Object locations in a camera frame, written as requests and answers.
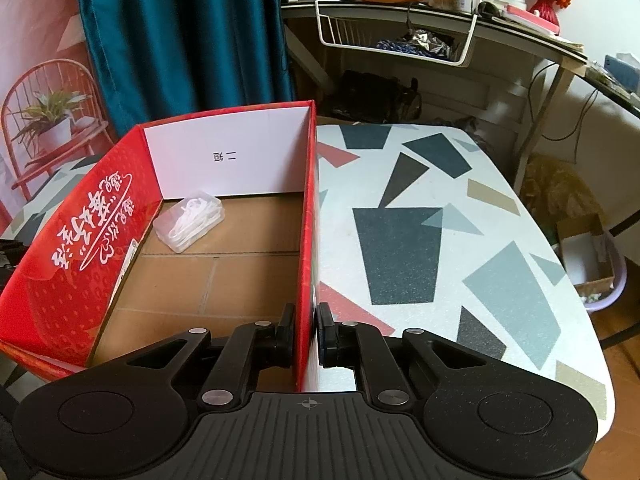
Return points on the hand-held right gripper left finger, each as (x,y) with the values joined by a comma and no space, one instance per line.
(285,332)

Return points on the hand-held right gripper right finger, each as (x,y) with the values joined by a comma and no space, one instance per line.
(325,342)

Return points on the red cardboard box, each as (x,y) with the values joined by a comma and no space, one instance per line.
(70,240)

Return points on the clear bag of white items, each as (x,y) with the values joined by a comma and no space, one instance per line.
(187,225)

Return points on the black bag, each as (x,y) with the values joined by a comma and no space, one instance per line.
(370,95)

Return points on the purple plastic basin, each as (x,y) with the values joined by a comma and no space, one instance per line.
(617,280)

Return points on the teal curtain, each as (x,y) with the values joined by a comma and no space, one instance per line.
(180,35)

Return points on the silver foil packet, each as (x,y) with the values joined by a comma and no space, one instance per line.
(427,42)

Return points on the light wooden desk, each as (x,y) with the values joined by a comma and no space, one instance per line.
(500,60)

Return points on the pink notebook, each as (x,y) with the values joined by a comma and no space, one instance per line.
(525,15)

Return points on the red vase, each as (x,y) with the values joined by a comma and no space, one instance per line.
(545,15)

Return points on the blue tissue box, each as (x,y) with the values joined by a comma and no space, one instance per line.
(622,65)

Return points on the wall poster with chair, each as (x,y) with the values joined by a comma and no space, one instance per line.
(40,60)

